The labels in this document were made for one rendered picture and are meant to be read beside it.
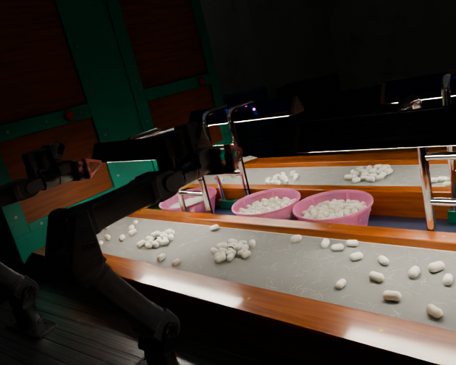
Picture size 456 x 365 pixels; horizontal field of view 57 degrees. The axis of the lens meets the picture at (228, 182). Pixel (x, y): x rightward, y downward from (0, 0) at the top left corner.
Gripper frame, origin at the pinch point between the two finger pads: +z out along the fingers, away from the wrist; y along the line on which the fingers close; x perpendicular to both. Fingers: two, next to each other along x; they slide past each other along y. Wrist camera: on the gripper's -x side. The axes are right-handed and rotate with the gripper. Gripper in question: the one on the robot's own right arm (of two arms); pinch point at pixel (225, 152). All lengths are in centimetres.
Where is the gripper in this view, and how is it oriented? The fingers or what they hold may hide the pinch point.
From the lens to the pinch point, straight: 111.9
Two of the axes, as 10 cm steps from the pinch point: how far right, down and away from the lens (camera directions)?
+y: -7.9, 0.2, 6.2
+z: 5.8, -3.3, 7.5
